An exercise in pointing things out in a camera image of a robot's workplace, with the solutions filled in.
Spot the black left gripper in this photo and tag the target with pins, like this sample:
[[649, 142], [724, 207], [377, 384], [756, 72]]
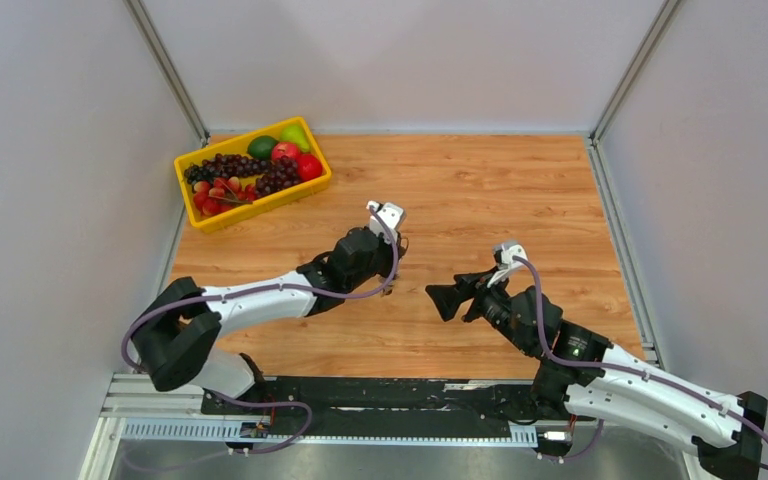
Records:
[[387, 270]]

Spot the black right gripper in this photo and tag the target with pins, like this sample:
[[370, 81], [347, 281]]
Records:
[[448, 299]]

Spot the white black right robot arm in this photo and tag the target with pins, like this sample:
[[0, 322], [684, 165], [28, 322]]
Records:
[[585, 374]]

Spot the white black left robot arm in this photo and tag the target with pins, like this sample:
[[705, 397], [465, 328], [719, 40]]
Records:
[[174, 339]]

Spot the bright red tomato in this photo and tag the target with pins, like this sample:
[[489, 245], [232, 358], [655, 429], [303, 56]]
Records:
[[308, 167]]

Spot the red pink apple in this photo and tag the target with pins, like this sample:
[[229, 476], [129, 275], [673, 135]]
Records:
[[285, 150]]

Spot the green pear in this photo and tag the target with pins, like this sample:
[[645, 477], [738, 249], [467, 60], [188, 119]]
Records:
[[296, 134]]

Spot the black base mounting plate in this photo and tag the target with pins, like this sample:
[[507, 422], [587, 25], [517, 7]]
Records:
[[393, 407]]

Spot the yellow plastic fruit tray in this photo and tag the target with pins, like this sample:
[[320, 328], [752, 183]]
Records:
[[238, 145]]

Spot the dark green avocado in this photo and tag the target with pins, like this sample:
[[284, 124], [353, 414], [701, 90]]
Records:
[[261, 147]]

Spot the red cherries cluster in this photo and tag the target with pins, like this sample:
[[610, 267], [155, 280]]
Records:
[[222, 194]]

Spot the dark purple grape bunch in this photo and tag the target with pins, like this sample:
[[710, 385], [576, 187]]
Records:
[[225, 166]]

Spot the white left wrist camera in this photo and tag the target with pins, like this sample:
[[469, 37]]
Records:
[[385, 220]]

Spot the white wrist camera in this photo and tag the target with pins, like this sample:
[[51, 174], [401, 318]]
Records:
[[385, 220], [509, 257]]

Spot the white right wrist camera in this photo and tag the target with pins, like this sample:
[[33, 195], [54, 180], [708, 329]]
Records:
[[509, 257]]

